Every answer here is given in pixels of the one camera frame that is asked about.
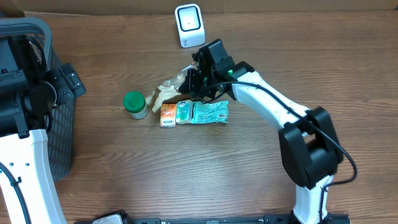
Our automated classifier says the teal packet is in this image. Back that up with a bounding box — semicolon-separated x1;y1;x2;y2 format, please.
192;101;229;124

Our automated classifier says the Kleenex tissue pack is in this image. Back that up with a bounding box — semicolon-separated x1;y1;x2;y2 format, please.
176;100;194;124

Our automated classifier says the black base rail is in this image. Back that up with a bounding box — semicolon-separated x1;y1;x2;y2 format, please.
74;210;352;224

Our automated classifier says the white barcode scanner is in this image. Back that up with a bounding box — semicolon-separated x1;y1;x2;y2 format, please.
175;3;205;48

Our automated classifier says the grey plastic mesh basket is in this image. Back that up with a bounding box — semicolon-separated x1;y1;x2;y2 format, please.
1;17;76;181

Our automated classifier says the green lid jar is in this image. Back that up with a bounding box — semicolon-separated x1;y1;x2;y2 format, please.
123;91;149;119

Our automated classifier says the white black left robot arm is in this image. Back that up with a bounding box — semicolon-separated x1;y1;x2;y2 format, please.
1;35;86;223

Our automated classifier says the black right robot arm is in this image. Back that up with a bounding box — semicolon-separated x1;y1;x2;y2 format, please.
178;39;349;223

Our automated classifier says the orange tissue pack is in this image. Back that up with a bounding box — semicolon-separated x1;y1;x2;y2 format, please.
160;103;177;128

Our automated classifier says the brown cardboard back panel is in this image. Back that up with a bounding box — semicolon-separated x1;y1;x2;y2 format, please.
1;0;397;17

